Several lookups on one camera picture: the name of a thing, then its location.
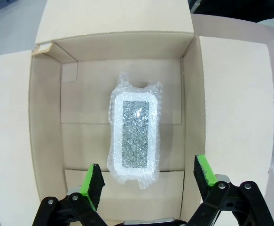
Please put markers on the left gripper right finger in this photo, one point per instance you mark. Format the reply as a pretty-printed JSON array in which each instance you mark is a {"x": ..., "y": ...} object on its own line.
[{"x": 209, "y": 179}]

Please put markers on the brown cardboard box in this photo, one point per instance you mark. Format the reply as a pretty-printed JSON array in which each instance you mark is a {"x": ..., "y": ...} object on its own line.
[{"x": 233, "y": 106}]

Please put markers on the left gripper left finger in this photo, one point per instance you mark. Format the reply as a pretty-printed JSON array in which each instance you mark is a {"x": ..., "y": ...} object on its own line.
[{"x": 92, "y": 188}]

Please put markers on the bubble-wrapped clock with grey display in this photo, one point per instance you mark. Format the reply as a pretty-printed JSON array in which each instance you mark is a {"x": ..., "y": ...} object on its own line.
[{"x": 134, "y": 131}]

